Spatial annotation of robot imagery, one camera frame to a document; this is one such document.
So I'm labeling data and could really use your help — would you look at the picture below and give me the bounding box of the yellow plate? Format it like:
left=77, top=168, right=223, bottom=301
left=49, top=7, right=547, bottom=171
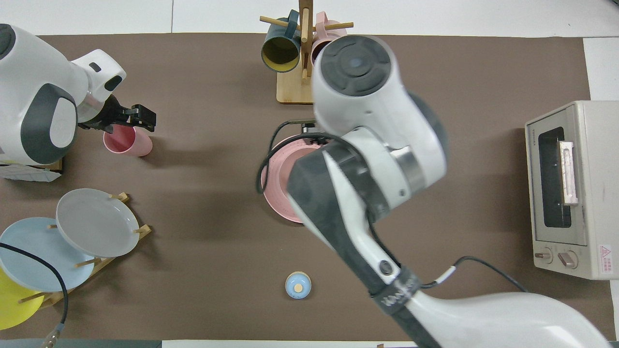
left=0, top=268, right=45, bottom=331

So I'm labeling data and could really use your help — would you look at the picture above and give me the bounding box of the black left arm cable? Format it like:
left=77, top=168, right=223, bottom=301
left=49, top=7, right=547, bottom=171
left=0, top=241, right=69, bottom=348

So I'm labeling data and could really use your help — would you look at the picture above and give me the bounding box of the pale pink mug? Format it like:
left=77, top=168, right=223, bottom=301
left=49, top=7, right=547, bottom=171
left=309, top=12, right=349, bottom=66

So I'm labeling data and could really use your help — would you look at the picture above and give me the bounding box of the pink plate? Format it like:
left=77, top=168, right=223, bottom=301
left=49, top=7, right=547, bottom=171
left=261, top=134, right=325, bottom=224

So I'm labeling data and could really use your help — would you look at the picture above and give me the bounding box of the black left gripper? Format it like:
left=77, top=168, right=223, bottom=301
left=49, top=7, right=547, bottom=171
left=80, top=94, right=157, bottom=133

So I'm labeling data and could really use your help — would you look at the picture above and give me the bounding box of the wooden plate rack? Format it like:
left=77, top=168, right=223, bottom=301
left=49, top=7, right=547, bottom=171
left=18, top=192, right=152, bottom=311

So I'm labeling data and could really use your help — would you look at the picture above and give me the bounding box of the small blue wooden-knob bell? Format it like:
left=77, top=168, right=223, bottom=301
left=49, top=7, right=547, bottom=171
left=285, top=272, right=312, bottom=300

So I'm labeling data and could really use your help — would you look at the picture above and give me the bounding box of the wooden mug tree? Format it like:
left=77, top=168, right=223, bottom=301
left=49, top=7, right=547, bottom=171
left=260, top=0, right=354, bottom=105

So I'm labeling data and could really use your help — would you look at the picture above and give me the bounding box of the patterned white cloth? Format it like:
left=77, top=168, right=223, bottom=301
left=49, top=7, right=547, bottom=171
left=0, top=162, right=61, bottom=183

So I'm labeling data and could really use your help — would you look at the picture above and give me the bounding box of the pink cup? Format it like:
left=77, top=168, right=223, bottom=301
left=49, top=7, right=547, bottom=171
left=103, top=125, right=153, bottom=157

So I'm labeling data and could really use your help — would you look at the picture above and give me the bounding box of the pink bowl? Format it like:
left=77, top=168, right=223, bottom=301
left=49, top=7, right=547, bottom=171
left=271, top=140, right=325, bottom=214

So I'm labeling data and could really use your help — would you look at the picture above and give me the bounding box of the light blue plate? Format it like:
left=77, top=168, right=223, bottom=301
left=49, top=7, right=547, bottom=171
left=0, top=217, right=96, bottom=292

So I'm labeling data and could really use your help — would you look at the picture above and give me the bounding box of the dark blue mug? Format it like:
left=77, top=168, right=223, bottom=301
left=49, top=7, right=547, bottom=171
left=261, top=10, right=303, bottom=73

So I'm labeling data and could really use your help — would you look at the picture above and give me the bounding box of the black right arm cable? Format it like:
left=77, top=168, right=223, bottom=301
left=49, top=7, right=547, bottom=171
left=256, top=119, right=529, bottom=293

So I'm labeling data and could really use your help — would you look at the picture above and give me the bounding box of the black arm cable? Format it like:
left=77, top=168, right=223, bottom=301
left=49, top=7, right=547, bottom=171
left=0, top=241, right=69, bottom=348
left=256, top=119, right=529, bottom=293

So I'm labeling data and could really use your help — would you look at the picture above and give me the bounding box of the grey plate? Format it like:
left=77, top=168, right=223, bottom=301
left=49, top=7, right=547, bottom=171
left=56, top=188, right=141, bottom=258

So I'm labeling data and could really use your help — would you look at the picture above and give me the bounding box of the brown table mat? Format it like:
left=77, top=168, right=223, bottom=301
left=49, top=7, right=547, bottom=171
left=0, top=32, right=616, bottom=342

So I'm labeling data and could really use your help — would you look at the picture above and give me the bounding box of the beige toaster oven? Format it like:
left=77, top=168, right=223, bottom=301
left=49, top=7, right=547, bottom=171
left=525, top=100, right=619, bottom=280

